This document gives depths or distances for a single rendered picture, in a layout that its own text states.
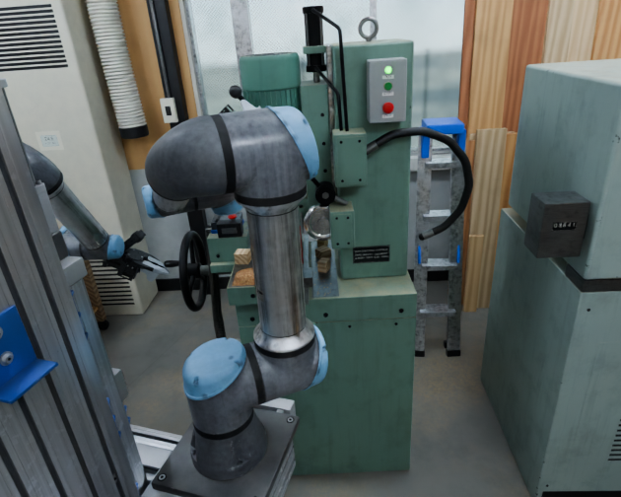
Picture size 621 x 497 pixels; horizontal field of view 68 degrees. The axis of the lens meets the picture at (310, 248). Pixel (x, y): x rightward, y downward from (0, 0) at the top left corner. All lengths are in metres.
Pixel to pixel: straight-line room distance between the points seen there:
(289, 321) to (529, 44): 2.23
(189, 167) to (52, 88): 2.16
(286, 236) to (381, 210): 0.75
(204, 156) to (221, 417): 0.47
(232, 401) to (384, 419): 1.01
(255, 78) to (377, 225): 0.57
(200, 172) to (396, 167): 0.86
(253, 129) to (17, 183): 0.31
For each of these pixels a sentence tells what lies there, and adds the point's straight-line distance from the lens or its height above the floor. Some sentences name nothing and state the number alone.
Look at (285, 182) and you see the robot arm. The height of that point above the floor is 1.36.
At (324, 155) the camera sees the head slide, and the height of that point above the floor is 1.22.
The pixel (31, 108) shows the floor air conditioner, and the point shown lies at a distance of 2.87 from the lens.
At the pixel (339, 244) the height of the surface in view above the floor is 0.98.
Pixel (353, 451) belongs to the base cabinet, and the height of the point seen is 0.12.
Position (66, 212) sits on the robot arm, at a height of 1.18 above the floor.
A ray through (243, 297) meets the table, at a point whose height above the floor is 0.87.
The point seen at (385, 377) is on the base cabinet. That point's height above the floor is 0.47.
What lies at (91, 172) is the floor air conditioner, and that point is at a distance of 2.81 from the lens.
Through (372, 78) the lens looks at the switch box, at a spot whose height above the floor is 1.44.
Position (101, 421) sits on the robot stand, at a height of 1.02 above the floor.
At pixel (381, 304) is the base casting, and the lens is 1.47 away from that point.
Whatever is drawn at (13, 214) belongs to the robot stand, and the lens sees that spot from 0.68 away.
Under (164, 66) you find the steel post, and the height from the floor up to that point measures 1.43.
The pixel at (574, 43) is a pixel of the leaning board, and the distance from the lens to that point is 2.86.
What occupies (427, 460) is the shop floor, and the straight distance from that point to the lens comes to 2.05.
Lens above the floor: 1.57
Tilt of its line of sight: 26 degrees down
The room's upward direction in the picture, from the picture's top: 4 degrees counter-clockwise
